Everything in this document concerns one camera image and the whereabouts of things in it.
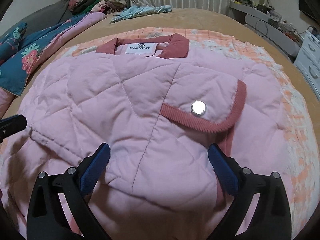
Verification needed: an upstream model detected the tan bed cover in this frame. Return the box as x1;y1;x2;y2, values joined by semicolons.
0;8;320;120

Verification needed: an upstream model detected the light blue garment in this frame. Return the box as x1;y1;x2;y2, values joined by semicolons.
110;5;172;23

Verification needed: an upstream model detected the black wall television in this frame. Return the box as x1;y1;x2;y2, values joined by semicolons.
298;0;319;24

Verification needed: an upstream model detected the pink quilted jacket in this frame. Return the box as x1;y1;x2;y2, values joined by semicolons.
1;35;293;239

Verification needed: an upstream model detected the blue floral pink quilt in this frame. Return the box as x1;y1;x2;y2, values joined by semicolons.
1;12;106;116

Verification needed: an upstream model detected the orange plaid cartoon blanket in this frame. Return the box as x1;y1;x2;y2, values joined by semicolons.
56;27;319;238

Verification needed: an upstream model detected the pile of clothes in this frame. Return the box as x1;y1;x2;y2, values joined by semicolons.
68;0;131;16

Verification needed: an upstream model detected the grey white curved shelf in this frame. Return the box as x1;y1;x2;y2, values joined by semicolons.
228;1;300;60

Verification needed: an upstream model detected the white drawer cabinet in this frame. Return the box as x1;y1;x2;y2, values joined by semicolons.
294;30;320;100

